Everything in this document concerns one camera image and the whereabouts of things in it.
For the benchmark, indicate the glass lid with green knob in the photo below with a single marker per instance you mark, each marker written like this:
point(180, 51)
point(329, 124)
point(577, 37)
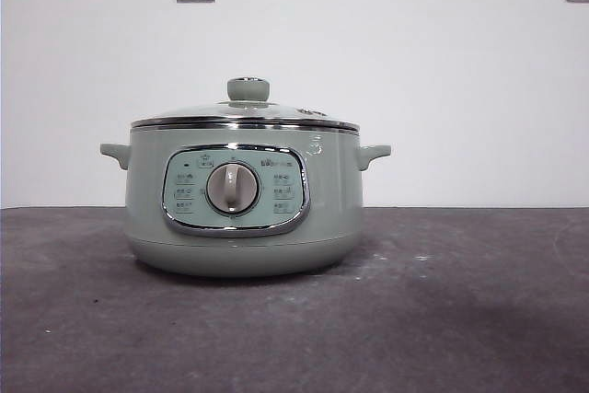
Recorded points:
point(248, 89)

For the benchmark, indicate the sage green electric cooking pot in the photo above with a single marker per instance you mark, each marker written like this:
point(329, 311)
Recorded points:
point(322, 209)

